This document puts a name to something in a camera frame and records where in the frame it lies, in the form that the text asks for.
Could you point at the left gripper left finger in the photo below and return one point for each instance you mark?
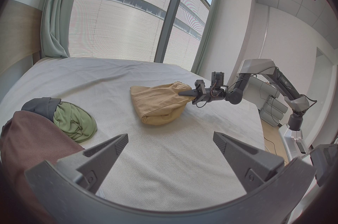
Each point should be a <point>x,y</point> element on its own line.
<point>101,159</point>

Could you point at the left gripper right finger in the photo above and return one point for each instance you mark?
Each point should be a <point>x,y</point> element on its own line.
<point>247,164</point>

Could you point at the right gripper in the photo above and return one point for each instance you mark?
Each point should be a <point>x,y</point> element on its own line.
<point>208,94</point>

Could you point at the tan shorts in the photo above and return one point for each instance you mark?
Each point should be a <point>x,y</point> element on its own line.
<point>158,104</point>

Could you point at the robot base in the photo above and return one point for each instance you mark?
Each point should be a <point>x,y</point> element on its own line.
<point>293,143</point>

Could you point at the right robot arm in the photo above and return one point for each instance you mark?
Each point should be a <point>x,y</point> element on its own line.
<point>257,67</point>

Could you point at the bed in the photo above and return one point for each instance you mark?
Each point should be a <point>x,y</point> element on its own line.
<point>158,164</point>

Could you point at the green garment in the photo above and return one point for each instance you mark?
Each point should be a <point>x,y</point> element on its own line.
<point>76,122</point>

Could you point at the grey-green curtain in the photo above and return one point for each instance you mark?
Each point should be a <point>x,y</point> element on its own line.
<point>52,19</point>
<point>208,40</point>

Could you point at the brown garment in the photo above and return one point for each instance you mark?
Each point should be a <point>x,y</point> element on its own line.
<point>34,138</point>

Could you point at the dark grey garment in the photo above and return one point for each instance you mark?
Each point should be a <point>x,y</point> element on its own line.
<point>39,108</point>

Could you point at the window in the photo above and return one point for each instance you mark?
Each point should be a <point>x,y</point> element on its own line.
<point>118,19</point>

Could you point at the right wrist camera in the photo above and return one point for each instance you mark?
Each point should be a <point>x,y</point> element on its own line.
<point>217,79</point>

